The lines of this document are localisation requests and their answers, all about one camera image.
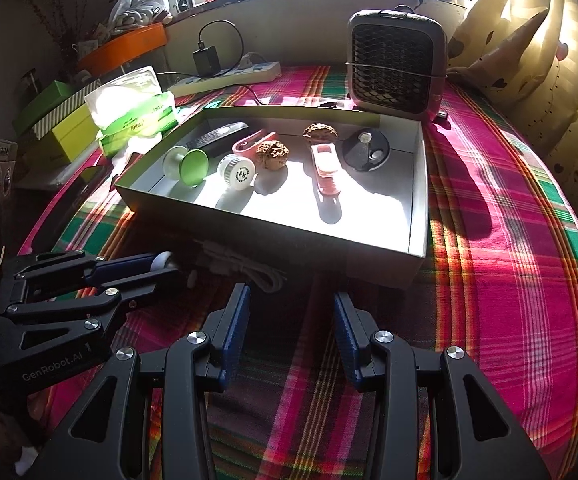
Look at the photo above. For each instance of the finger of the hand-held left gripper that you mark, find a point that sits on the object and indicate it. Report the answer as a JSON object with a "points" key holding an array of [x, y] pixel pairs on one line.
{"points": [[139, 287], [119, 267]]}

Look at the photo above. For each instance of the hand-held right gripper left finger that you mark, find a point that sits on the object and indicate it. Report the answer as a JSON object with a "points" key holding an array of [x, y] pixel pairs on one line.
{"points": [[234, 340]]}

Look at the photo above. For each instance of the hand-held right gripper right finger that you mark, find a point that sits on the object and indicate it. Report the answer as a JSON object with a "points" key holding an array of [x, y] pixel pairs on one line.
{"points": [[346, 345]]}

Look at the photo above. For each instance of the white mushroom-shaped gadget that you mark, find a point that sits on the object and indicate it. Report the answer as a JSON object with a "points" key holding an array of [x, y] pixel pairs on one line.
{"points": [[161, 260]]}

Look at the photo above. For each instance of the green white cardboard box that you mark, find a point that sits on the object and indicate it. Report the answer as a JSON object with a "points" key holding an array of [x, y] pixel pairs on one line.
{"points": [[269, 240]]}

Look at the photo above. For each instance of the green white spool-shaped gadget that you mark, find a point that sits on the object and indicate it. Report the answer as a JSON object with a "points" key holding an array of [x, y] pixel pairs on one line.
{"points": [[196, 167]]}

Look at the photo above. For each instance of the black bike light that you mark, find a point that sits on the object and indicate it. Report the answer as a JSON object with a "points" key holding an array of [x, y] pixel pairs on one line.
{"points": [[216, 136]]}

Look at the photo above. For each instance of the pink clip with grey pad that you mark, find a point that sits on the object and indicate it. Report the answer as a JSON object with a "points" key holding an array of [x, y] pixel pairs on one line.
{"points": [[326, 172]]}

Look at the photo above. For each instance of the brown walnut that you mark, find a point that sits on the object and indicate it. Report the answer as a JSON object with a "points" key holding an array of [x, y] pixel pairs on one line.
{"points": [[320, 131], [271, 155]]}

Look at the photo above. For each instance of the black round gadget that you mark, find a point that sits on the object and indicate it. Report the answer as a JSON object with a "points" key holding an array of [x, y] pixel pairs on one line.
{"points": [[364, 155]]}

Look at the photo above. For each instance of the black smartphone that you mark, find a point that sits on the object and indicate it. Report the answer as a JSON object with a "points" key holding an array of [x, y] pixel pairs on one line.
{"points": [[91, 176]]}

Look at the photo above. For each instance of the green tissue pack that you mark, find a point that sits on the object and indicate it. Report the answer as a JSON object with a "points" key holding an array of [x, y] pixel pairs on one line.
{"points": [[129, 105]]}

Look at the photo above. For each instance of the striped box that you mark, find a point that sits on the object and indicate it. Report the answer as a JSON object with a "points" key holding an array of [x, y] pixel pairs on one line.
{"points": [[64, 110]]}

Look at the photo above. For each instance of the dark green box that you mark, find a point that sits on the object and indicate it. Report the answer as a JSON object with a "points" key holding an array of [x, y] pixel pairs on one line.
{"points": [[44, 97]]}

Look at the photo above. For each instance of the dark glass jar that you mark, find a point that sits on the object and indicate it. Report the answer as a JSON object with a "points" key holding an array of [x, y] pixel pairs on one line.
{"points": [[32, 87]]}

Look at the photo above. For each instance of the black charger adapter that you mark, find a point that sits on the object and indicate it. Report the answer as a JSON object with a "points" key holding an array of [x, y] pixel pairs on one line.
{"points": [[205, 62]]}

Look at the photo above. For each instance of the orange plastic tray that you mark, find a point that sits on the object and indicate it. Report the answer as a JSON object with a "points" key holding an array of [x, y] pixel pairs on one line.
{"points": [[129, 42]]}

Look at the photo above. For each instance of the white power strip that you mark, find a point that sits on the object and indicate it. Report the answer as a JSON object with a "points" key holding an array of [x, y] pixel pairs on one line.
{"points": [[249, 71]]}

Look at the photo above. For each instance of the dried twig bouquet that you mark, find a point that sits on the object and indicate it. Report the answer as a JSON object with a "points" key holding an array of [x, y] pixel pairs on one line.
{"points": [[59, 25]]}

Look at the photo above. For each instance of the crumpled plastic bag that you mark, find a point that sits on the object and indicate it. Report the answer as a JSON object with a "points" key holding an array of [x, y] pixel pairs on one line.
{"points": [[134, 7]]}

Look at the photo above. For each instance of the small grey space heater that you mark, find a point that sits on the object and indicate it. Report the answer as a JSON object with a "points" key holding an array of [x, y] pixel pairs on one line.
{"points": [[394, 60]]}

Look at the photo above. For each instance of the cream heart print pillow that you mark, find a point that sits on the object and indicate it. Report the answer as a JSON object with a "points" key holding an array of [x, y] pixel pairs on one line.
{"points": [[504, 65]]}

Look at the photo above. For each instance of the cream heart print curtain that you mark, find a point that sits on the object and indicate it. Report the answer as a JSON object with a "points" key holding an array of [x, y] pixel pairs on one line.
{"points": [[569, 35]]}

